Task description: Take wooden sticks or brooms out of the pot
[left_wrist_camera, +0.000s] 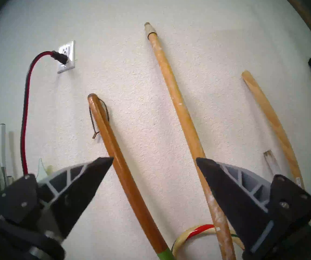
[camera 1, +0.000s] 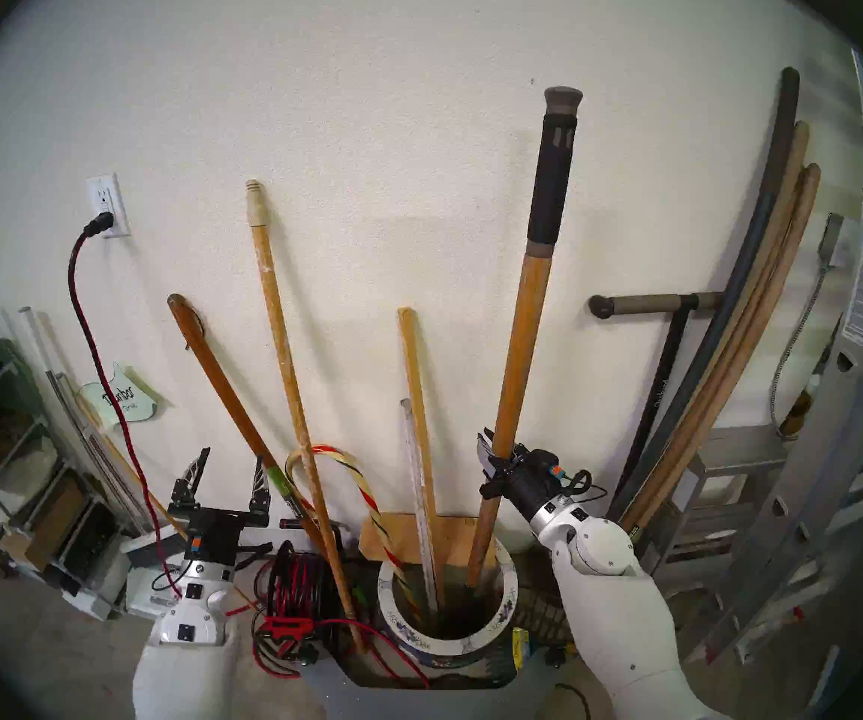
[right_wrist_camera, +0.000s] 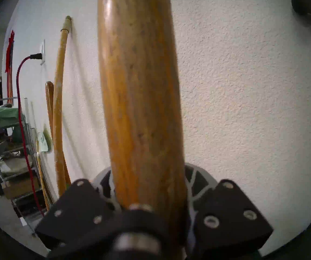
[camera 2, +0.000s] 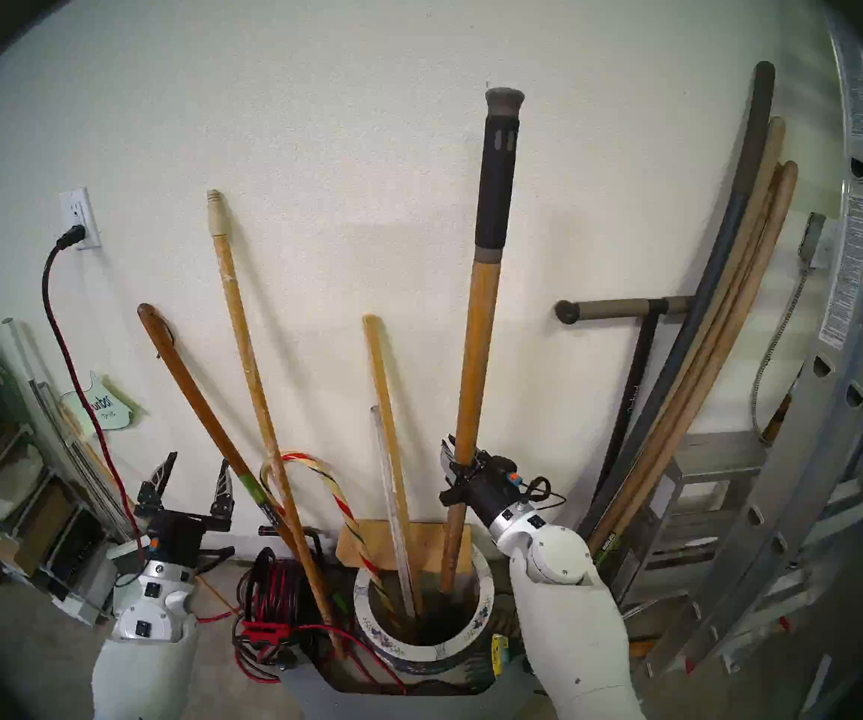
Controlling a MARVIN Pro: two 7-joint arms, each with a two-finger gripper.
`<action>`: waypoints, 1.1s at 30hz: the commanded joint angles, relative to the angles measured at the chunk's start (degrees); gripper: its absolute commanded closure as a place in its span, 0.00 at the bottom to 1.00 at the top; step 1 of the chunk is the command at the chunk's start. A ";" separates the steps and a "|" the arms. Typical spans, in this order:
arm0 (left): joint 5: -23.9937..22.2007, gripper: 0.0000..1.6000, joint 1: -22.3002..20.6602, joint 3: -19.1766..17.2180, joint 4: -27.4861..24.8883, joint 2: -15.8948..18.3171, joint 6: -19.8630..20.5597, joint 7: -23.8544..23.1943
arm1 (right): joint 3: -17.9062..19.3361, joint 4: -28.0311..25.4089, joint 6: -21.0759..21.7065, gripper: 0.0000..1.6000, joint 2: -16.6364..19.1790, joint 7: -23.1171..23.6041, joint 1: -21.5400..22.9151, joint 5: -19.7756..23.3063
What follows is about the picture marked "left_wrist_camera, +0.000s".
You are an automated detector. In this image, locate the light wooden pole threaded tip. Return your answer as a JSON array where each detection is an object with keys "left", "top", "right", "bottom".
[{"left": 144, "top": 22, "right": 237, "bottom": 260}]

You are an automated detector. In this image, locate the striped candy cane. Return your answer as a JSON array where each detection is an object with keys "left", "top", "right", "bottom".
[{"left": 172, "top": 224, "right": 245, "bottom": 258}]

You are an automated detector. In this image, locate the light wooden stick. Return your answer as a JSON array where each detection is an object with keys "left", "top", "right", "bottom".
[{"left": 241, "top": 70, "right": 305, "bottom": 189}]

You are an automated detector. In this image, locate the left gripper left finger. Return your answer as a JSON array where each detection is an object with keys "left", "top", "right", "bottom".
[{"left": 0, "top": 157, "right": 114, "bottom": 239}]

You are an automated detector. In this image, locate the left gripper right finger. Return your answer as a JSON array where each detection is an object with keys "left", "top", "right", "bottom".
[{"left": 196, "top": 158, "right": 311, "bottom": 252}]

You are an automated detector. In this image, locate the red black power cord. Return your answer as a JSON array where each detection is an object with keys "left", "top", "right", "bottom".
[{"left": 20, "top": 51, "right": 69, "bottom": 176}]

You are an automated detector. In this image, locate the dark brown wooden pole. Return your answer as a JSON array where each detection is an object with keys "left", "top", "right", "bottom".
[{"left": 87, "top": 93, "right": 175, "bottom": 260}]

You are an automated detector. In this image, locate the white wall outlet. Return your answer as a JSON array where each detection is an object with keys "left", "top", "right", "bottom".
[{"left": 57, "top": 40, "right": 75, "bottom": 74}]

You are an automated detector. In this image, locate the grey metal strip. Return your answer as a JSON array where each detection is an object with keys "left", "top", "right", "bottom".
[{"left": 263, "top": 150, "right": 282, "bottom": 176}]

